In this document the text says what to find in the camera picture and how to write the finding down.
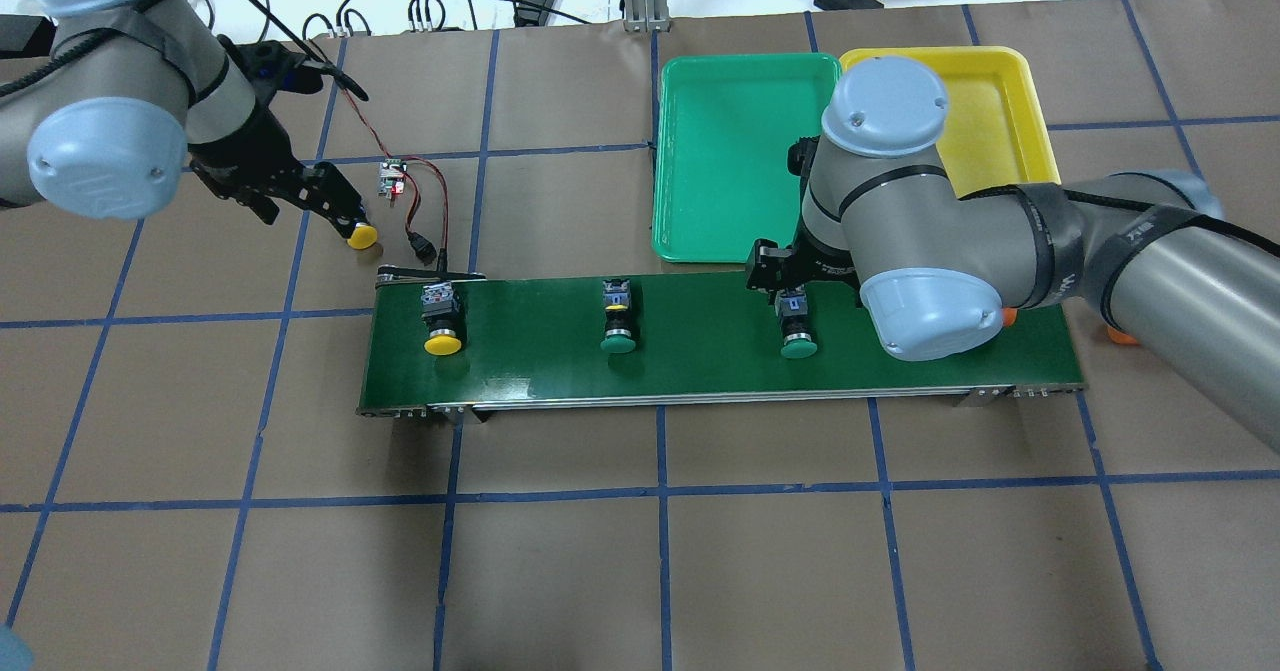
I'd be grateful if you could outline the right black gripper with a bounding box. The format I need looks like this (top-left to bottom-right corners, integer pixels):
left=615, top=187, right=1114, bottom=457
left=745, top=134, right=863, bottom=295

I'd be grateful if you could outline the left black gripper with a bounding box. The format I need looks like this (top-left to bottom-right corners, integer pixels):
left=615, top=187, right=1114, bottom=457
left=188, top=100, right=369, bottom=232

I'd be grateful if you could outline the green push button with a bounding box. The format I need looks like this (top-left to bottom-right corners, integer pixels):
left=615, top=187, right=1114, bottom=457
left=599, top=277, right=637, bottom=355
left=774, top=287, right=818, bottom=360

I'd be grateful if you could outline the yellow push button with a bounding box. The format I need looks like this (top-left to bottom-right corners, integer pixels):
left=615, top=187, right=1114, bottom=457
left=420, top=282, right=465, bottom=357
left=346, top=222, right=380, bottom=251

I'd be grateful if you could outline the orange cylinder with 4680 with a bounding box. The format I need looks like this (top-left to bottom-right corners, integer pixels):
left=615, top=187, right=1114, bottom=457
left=1105, top=325, right=1140, bottom=346

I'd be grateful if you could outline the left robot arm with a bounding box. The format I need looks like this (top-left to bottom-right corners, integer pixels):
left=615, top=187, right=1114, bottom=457
left=3, top=0, right=378, bottom=250

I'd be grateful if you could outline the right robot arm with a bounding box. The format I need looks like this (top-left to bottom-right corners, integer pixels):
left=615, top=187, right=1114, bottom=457
left=746, top=55, right=1279, bottom=448

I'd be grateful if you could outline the small controller circuit board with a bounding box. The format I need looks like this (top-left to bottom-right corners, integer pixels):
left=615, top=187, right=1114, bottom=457
left=378, top=158, right=407, bottom=204

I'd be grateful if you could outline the green plastic tray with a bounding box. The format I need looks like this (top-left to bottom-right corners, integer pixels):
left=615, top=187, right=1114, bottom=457
left=652, top=53, right=842, bottom=264

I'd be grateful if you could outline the green conveyor belt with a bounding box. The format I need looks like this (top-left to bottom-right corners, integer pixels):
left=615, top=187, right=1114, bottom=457
left=356, top=269, right=1085, bottom=417

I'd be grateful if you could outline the yellow plastic tray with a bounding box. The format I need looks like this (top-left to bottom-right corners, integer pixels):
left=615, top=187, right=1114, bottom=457
left=838, top=46, right=1061, bottom=197

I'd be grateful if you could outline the black power adapter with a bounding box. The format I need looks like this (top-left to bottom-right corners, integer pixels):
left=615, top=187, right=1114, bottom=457
left=513, top=0, right=556, bottom=28

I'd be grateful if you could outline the red black power cable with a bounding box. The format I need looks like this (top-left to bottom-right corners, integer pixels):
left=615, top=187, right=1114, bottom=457
left=305, top=36, right=451, bottom=271

